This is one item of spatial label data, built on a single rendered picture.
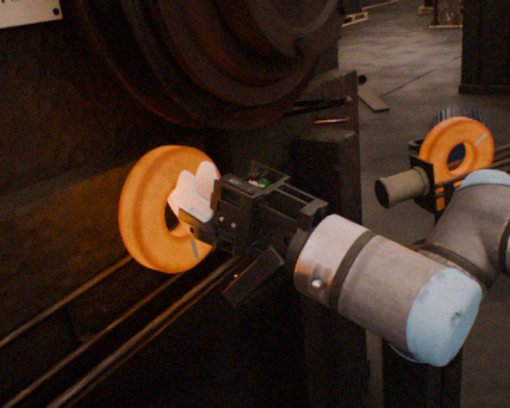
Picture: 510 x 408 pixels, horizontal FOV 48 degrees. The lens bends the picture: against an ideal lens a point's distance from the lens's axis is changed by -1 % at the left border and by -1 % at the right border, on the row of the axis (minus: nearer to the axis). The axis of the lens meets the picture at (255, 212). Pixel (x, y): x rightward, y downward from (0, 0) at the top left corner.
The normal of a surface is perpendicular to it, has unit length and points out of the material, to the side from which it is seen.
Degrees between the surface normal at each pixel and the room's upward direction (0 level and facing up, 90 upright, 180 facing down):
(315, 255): 56
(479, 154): 90
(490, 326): 0
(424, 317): 63
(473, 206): 44
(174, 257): 89
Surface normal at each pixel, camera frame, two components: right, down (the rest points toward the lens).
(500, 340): -0.11, -0.92
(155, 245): 0.80, 0.14
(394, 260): -0.06, -0.69
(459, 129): 0.32, 0.33
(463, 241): -0.31, -0.27
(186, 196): -0.63, 0.34
